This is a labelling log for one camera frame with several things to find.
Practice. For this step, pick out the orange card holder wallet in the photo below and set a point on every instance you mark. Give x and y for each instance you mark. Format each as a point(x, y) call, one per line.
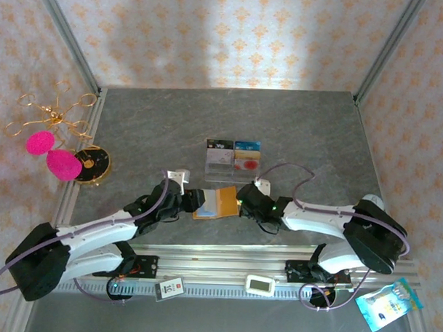
point(227, 202)

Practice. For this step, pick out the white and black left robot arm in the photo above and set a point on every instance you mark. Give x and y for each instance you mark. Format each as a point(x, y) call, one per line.
point(95, 227)

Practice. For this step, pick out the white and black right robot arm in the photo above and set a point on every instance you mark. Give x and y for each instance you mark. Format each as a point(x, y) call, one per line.
point(314, 220)

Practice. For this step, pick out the clear acrylic card stand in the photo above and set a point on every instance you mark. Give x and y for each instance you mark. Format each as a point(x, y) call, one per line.
point(221, 173)

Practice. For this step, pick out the white card with red circle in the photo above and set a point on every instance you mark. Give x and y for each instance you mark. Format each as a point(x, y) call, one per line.
point(247, 165)

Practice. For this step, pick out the white floral card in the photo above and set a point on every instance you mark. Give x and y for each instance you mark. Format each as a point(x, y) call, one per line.
point(219, 156)

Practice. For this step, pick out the gold VIP card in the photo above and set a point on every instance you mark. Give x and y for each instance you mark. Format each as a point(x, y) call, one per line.
point(247, 155)

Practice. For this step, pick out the black VIP card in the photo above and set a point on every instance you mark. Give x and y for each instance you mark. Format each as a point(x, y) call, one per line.
point(220, 145)

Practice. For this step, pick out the blue card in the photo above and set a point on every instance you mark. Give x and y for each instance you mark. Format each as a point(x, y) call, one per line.
point(247, 145)

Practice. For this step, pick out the badge card with red logo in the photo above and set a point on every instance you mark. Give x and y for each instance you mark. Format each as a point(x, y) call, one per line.
point(170, 288)

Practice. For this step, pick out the white digital timer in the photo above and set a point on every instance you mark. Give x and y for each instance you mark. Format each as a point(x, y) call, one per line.
point(259, 284)

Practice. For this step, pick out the black and gold disc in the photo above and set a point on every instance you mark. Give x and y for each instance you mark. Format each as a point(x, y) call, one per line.
point(96, 161)

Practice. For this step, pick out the egg-shaped pink sponge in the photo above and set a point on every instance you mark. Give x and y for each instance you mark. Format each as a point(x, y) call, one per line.
point(63, 166)

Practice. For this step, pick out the round pink sponge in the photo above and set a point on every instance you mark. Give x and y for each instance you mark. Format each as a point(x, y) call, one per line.
point(40, 143)

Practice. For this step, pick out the blue snack packet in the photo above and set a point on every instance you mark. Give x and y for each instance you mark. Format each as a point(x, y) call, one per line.
point(384, 306)

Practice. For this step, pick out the aluminium mounting rail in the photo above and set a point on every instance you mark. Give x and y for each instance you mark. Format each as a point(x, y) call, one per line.
point(218, 260)

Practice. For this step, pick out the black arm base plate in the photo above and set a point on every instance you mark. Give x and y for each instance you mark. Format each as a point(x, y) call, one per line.
point(149, 267)
point(294, 270)

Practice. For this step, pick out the aluminium side rail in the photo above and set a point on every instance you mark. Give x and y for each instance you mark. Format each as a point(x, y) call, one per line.
point(95, 121)

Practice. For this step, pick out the aluminium frame post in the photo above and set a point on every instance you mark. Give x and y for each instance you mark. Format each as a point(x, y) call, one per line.
point(66, 36)
point(389, 48)

